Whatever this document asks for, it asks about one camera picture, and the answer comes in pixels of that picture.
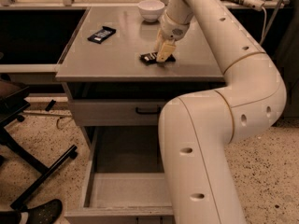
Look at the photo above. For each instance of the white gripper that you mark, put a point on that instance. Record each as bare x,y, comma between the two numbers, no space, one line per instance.
173,28

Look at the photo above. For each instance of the dark rxbar chocolate bar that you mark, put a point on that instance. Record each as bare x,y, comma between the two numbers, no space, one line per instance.
151,58

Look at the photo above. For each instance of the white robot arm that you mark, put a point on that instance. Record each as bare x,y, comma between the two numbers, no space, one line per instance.
194,128

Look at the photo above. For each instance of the grey drawer cabinet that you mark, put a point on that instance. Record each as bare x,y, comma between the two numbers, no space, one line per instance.
112,70

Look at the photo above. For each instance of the closed top drawer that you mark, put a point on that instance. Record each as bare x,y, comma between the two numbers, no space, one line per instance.
116,112

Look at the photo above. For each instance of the open middle drawer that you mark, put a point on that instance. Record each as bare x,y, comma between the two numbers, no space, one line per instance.
124,181

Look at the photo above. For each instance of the white ceramic bowl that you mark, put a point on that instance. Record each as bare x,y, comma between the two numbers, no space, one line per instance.
151,10

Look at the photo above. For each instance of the dark blue snack bar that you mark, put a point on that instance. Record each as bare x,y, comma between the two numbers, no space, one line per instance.
102,35

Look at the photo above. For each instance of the black perforated shoe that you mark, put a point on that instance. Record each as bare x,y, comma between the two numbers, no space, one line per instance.
46,213

